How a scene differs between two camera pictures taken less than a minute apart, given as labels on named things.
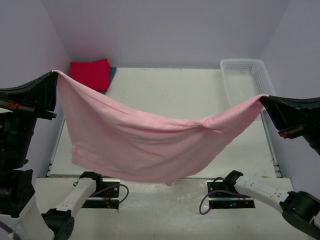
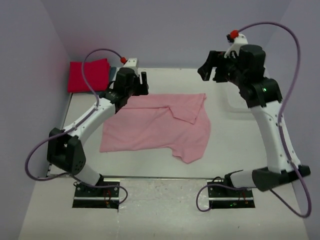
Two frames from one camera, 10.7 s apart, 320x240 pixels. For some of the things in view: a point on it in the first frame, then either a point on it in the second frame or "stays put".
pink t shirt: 107,138 to 179,123
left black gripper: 27,107 to 141,86
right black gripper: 296,129 to 217,67
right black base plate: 221,200 stays put
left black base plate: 107,199 stays put
